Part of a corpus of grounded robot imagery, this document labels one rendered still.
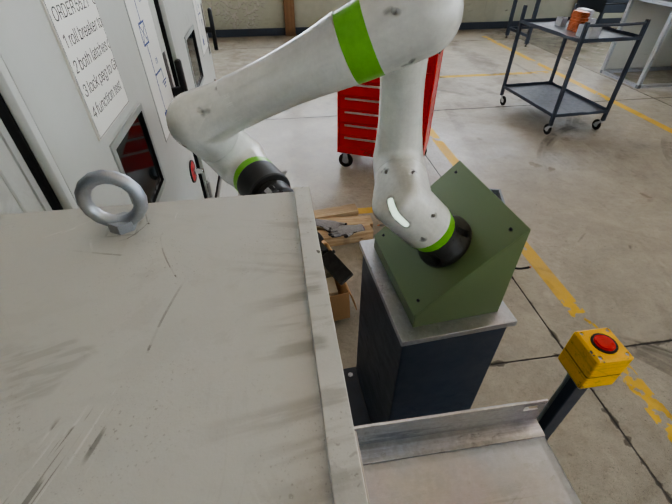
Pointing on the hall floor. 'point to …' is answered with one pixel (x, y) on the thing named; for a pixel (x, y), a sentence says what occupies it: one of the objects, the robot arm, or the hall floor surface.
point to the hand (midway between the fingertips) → (329, 259)
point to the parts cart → (576, 30)
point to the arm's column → (416, 365)
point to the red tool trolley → (356, 122)
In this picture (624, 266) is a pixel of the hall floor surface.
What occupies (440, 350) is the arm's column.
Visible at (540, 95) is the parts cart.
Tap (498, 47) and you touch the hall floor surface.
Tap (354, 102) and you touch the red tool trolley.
